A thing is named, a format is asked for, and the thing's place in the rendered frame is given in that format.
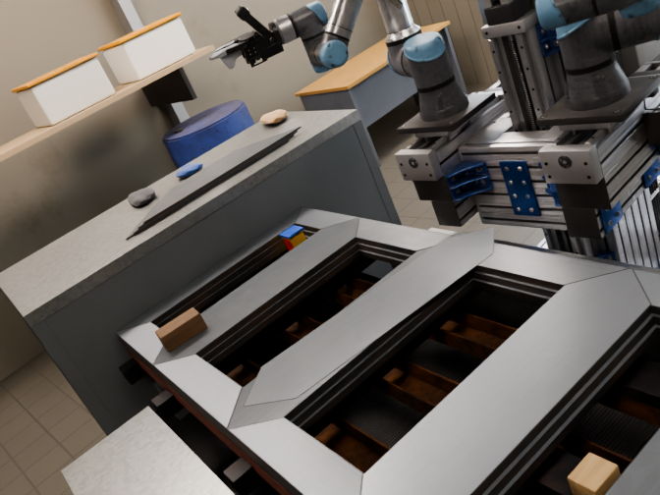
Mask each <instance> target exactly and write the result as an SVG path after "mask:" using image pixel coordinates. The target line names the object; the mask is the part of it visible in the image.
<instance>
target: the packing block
mask: <svg viewBox="0 0 660 495"><path fill-rule="evenodd" d="M620 475H621V474H620V471H619V467H618V466H617V465H616V464H614V463H611V462H609V461H607V460H605V459H603V458H600V457H598V456H596V455H594V454H592V453H588V454H587V455H586V456H585V457H584V458H583V460H582V461H581V462H580V463H579V464H578V465H577V467H576V468H575V469H574V470H573V471H572V472H571V473H570V475H569V476H568V482H569V484H570V487H571V490H572V493H573V495H605V493H606V492H607V491H608V490H609V488H610V487H611V486H612V485H613V484H614V482H615V481H616V480H617V479H618V478H619V476H620Z"/></svg>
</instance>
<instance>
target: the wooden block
mask: <svg viewBox="0 0 660 495"><path fill-rule="evenodd" d="M206 328H207V325H206V323H205V322H204V320H203V318H202V316H201V315H200V313H199V312H198V311H197V310H195V309H194V308H193V307H192V308H190V309H189V310H187V311H186V312H184V313H183V314H181V315H179V316H178V317H176V318H175V319H173V320H172V321H170V322H169V323H167V324H166V325H164V326H162V327H161V328H159V329H158V330H156V331H155V334H156V335H157V337H158V339H159V340H160V342H161V344H162V345H163V346H164V348H165V349H166V350H167V351H168V352H169V353H170V352H172V351H173V350H175V349H176V348H178V347H180V346H181V345H182V344H183V343H185V342H186V341H188V340H189V339H191V338H192V337H194V336H195V335H197V334H198V333H200V332H201V331H203V330H204V329H206Z"/></svg>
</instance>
